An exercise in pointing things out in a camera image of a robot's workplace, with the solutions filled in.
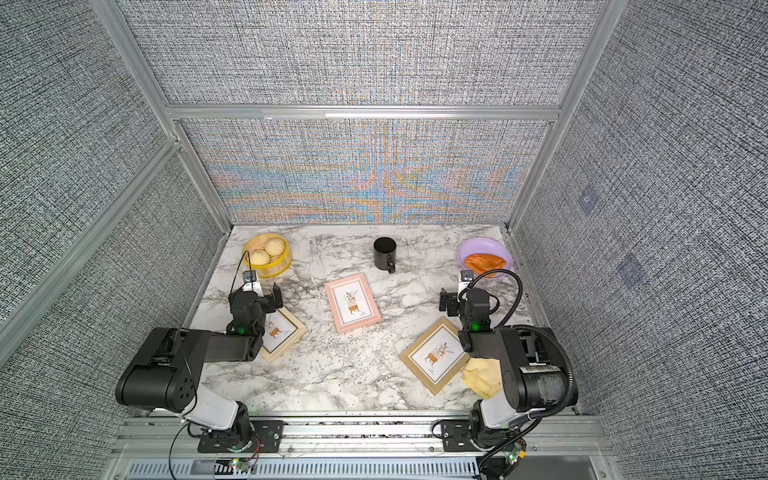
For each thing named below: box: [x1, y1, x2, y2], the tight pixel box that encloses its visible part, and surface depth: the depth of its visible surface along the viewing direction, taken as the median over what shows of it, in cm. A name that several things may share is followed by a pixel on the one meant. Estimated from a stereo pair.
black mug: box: [373, 236, 397, 274], surface depth 105 cm
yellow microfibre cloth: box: [462, 358, 503, 399], surface depth 83 cm
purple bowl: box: [457, 237, 513, 282], surface depth 109 cm
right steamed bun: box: [264, 236, 286, 256], surface depth 108 cm
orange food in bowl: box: [464, 253, 507, 278], surface depth 107 cm
